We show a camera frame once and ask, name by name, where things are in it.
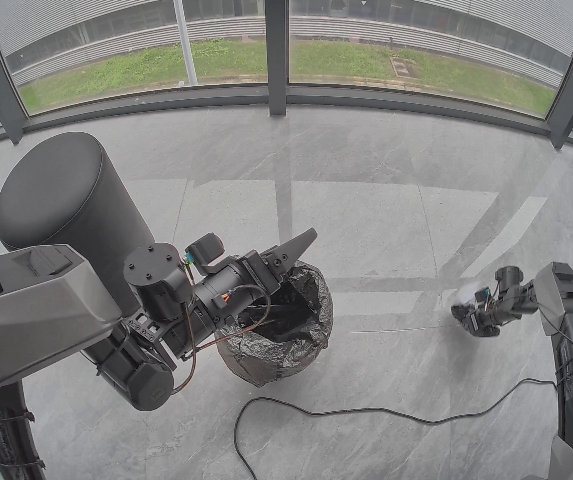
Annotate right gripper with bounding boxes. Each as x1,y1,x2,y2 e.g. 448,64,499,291
467,308,501,339

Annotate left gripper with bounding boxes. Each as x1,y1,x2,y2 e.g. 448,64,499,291
192,226,316,327

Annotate white paper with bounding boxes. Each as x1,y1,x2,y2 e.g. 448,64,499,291
454,281,488,310

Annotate black plastic bag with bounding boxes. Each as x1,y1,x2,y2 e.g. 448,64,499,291
215,261,334,388

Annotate dark grey round stool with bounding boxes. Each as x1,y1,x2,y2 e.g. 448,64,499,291
0,131,156,319

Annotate window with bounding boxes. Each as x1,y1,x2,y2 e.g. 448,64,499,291
0,0,573,150

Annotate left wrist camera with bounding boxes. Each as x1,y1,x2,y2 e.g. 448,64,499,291
183,231,227,275

